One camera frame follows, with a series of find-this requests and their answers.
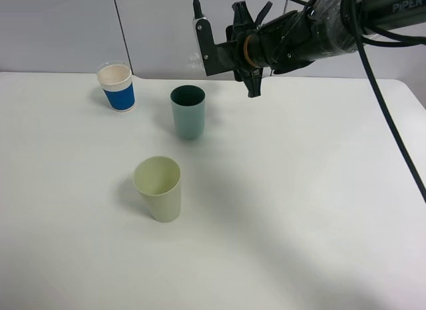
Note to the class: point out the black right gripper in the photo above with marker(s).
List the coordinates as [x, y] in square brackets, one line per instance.
[231, 55]

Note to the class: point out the teal plastic cup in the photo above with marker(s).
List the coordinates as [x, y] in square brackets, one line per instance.
[188, 108]

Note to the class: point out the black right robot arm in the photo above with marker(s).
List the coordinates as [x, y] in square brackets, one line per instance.
[322, 29]

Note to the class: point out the blue paper cup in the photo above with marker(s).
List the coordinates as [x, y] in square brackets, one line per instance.
[115, 78]

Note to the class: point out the light green plastic cup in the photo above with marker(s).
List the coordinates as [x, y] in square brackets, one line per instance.
[157, 179]

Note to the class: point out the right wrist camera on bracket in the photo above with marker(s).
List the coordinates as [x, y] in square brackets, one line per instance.
[206, 45]

